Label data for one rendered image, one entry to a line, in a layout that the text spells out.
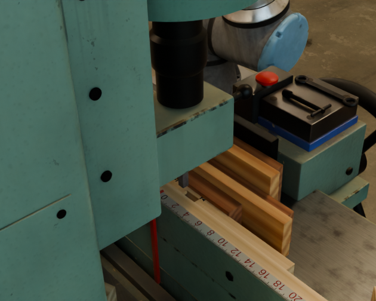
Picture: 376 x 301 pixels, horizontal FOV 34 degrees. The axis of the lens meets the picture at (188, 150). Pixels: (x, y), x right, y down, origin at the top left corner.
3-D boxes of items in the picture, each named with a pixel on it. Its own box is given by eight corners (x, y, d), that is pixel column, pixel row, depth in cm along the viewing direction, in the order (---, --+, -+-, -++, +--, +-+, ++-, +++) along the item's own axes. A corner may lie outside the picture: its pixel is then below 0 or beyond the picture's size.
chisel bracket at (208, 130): (234, 157, 72) (236, 95, 67) (139, 211, 64) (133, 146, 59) (193, 131, 76) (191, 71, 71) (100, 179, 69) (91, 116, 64)
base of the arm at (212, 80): (156, 77, 162) (153, 43, 156) (216, 60, 169) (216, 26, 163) (191, 108, 148) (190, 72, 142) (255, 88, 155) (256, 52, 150)
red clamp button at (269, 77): (282, 82, 80) (283, 74, 79) (267, 89, 78) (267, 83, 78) (265, 73, 82) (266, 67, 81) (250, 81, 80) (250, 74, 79)
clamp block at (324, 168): (361, 177, 86) (370, 123, 81) (298, 220, 79) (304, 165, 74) (283, 133, 95) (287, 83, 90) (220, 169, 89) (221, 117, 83)
